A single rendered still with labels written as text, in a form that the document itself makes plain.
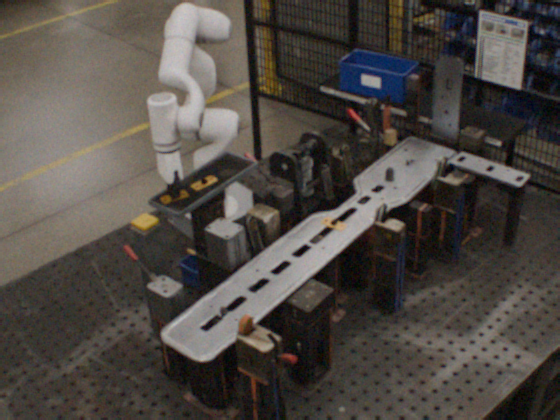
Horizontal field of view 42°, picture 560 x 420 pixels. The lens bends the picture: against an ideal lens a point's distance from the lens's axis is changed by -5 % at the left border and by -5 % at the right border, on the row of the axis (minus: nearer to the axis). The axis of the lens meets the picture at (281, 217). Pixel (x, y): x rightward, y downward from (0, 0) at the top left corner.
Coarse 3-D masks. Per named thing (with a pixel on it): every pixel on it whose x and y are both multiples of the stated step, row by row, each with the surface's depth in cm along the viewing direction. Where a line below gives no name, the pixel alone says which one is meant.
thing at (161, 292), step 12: (156, 288) 213; (168, 288) 213; (180, 288) 213; (156, 300) 214; (168, 300) 211; (180, 300) 215; (156, 312) 218; (168, 312) 213; (180, 312) 217; (168, 348) 225; (168, 360) 228; (180, 360) 225; (168, 372) 233; (180, 372) 227; (180, 384) 230
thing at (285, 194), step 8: (272, 184) 254; (272, 192) 248; (280, 192) 248; (288, 192) 248; (272, 200) 249; (280, 200) 247; (288, 200) 249; (272, 208) 251; (280, 208) 249; (288, 208) 251; (280, 216) 250; (288, 216) 252; (280, 224) 252; (288, 224) 255; (280, 232) 255; (288, 232) 257
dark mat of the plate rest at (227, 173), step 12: (228, 156) 253; (204, 168) 247; (216, 168) 247; (228, 168) 246; (240, 168) 246; (192, 180) 241; (192, 192) 235; (204, 192) 235; (168, 204) 230; (180, 204) 230
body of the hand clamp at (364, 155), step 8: (368, 136) 283; (360, 144) 282; (368, 144) 279; (360, 152) 283; (368, 152) 281; (376, 152) 281; (360, 160) 285; (368, 160) 283; (376, 160) 283; (360, 168) 287; (376, 192) 294; (368, 200) 293
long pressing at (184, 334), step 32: (384, 160) 278; (416, 160) 277; (448, 160) 277; (384, 192) 260; (416, 192) 260; (320, 224) 246; (352, 224) 245; (256, 256) 233; (288, 256) 233; (320, 256) 232; (224, 288) 221; (288, 288) 220; (192, 320) 210; (224, 320) 210; (256, 320) 210; (192, 352) 200
